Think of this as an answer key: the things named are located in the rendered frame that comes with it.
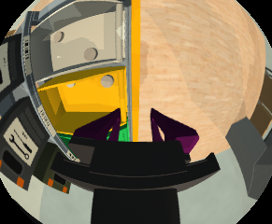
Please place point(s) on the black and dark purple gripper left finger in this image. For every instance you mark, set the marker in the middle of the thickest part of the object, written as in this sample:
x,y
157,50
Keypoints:
x,y
99,128

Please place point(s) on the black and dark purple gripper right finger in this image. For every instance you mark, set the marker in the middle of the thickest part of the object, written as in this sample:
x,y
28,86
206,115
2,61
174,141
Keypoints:
x,y
172,130

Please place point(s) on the grey metal shelf rack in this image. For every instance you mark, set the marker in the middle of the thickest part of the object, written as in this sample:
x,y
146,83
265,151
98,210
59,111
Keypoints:
x,y
28,87

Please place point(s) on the yellow open bin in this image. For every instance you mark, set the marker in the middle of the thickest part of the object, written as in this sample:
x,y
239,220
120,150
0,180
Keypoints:
x,y
71,108

